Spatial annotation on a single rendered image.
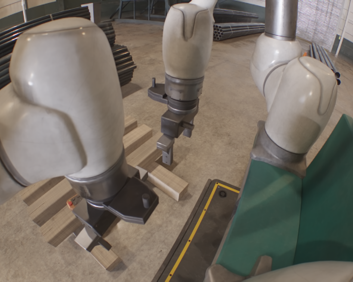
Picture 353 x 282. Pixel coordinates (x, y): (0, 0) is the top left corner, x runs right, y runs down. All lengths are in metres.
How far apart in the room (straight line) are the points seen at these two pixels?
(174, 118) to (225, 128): 1.36
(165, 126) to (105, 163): 0.27
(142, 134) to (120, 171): 1.07
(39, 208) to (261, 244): 1.07
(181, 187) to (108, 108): 1.01
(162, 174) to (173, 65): 0.90
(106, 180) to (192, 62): 0.26
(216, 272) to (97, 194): 0.23
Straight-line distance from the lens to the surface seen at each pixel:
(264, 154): 0.51
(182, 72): 0.38
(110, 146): 0.19
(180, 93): 0.41
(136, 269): 1.08
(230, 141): 1.65
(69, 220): 1.04
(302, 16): 15.45
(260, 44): 0.59
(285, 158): 0.52
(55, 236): 1.06
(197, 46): 0.36
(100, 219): 0.30
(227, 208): 0.87
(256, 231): 0.41
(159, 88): 0.48
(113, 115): 0.17
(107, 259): 1.02
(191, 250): 0.77
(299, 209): 0.49
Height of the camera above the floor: 1.07
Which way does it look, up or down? 44 degrees down
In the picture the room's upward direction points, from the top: 4 degrees clockwise
